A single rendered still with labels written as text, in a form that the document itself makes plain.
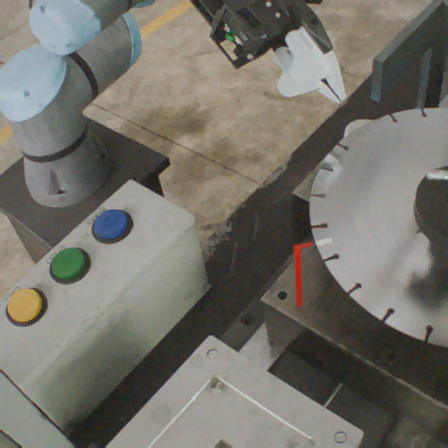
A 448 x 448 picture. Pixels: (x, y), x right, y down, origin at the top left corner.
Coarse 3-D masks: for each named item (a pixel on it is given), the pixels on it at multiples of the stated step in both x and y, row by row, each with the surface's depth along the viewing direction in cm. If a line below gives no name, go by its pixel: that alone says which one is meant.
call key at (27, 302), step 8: (16, 296) 61; (24, 296) 61; (32, 296) 61; (40, 296) 61; (8, 304) 61; (16, 304) 61; (24, 304) 61; (32, 304) 60; (40, 304) 61; (8, 312) 60; (16, 312) 60; (24, 312) 60; (32, 312) 60; (16, 320) 60; (24, 320) 60
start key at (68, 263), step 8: (72, 248) 65; (56, 256) 64; (64, 256) 64; (72, 256) 64; (80, 256) 64; (56, 264) 64; (64, 264) 64; (72, 264) 63; (80, 264) 63; (56, 272) 63; (64, 272) 63; (72, 272) 63; (80, 272) 63
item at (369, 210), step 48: (384, 144) 64; (432, 144) 63; (336, 192) 60; (384, 192) 59; (336, 240) 56; (384, 240) 55; (432, 240) 54; (384, 288) 52; (432, 288) 51; (432, 336) 48
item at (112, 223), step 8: (104, 216) 68; (112, 216) 67; (120, 216) 67; (96, 224) 67; (104, 224) 67; (112, 224) 67; (120, 224) 66; (96, 232) 67; (104, 232) 66; (112, 232) 66; (120, 232) 66
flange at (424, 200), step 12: (444, 168) 59; (432, 180) 58; (420, 192) 57; (432, 192) 57; (444, 192) 57; (420, 204) 56; (432, 204) 56; (444, 204) 56; (420, 216) 56; (432, 216) 55; (444, 216) 55; (432, 228) 54; (444, 228) 54; (444, 240) 54
